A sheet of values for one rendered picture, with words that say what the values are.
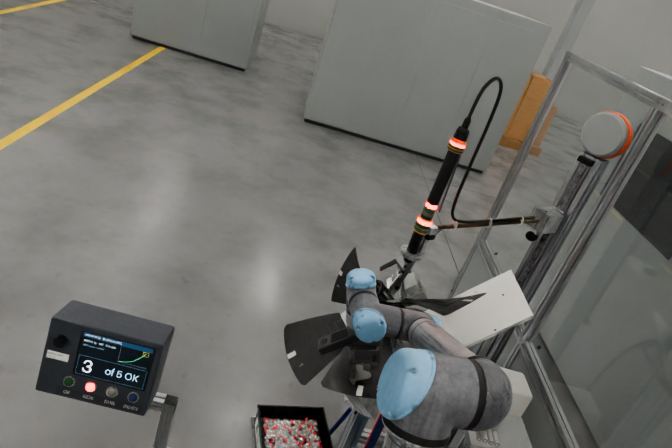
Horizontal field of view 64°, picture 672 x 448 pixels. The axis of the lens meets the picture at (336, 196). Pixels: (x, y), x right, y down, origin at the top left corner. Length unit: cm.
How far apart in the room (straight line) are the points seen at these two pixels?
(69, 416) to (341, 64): 522
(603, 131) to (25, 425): 257
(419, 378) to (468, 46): 633
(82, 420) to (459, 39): 575
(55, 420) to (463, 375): 218
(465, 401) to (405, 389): 10
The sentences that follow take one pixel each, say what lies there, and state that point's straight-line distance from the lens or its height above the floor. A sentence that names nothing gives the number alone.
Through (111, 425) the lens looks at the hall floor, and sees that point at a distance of 281.
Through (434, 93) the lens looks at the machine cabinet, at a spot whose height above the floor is 86.
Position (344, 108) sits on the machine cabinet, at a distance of 706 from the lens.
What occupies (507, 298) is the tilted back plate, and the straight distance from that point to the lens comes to 190.
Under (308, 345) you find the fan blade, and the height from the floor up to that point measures 99.
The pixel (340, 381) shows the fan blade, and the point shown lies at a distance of 161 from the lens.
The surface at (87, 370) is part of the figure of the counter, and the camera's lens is 143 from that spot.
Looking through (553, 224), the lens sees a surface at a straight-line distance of 203.
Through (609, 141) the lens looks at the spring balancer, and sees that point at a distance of 201.
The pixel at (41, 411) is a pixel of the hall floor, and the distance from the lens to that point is 287.
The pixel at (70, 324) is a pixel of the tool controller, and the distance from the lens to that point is 139.
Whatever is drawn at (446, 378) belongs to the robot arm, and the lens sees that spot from 92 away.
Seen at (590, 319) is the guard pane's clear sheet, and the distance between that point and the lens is 207.
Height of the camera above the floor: 218
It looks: 24 degrees down
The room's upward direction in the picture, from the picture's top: 19 degrees clockwise
